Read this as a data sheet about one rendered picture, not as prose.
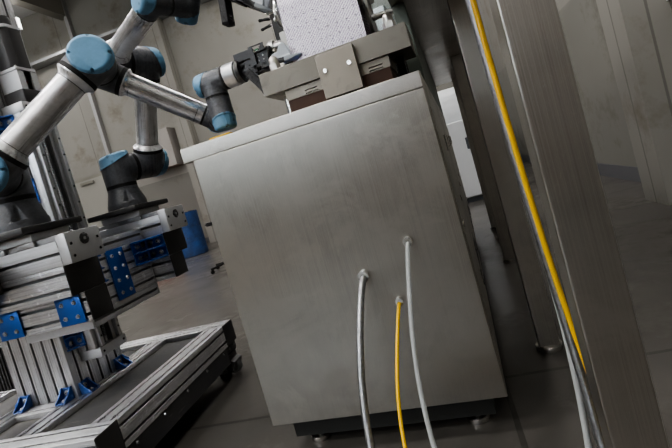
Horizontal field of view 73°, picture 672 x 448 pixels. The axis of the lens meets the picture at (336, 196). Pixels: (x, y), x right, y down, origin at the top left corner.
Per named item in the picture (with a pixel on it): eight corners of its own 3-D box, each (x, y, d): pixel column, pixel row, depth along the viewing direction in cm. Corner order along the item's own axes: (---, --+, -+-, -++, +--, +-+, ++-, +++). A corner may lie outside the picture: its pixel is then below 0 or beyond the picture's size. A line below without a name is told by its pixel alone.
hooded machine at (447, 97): (455, 199, 558) (427, 97, 552) (504, 186, 547) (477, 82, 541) (460, 205, 494) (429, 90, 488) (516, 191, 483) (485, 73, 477)
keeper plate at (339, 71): (328, 99, 116) (316, 58, 116) (365, 87, 114) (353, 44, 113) (325, 99, 114) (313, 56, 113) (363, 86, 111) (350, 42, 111)
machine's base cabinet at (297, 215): (395, 248, 368) (366, 145, 364) (475, 229, 350) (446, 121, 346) (280, 460, 126) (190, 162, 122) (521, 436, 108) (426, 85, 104)
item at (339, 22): (299, 82, 138) (282, 22, 137) (372, 56, 132) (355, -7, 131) (298, 82, 138) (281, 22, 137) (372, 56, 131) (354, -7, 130)
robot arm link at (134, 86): (77, 86, 149) (221, 142, 163) (70, 76, 138) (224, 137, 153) (91, 54, 150) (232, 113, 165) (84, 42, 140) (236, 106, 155)
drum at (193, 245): (214, 248, 819) (201, 207, 815) (200, 255, 769) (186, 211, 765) (189, 254, 830) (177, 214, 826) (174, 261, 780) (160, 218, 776)
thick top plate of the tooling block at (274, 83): (286, 101, 136) (280, 82, 136) (416, 56, 125) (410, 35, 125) (264, 97, 121) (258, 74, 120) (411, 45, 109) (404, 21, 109)
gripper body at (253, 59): (263, 40, 135) (228, 54, 139) (271, 68, 136) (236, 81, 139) (273, 45, 143) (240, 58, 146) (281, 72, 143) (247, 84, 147)
